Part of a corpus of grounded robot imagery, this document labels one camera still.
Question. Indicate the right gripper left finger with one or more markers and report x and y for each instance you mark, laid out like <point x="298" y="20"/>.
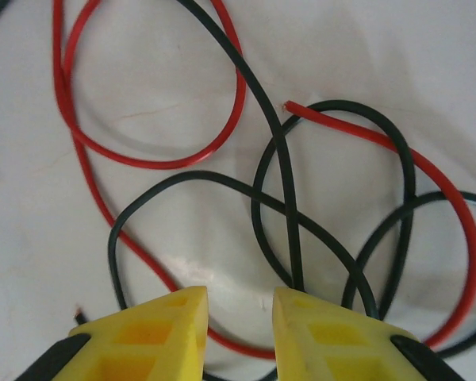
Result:
<point x="143" y="341"/>

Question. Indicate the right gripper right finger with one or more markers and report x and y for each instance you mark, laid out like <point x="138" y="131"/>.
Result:
<point x="341" y="345"/>

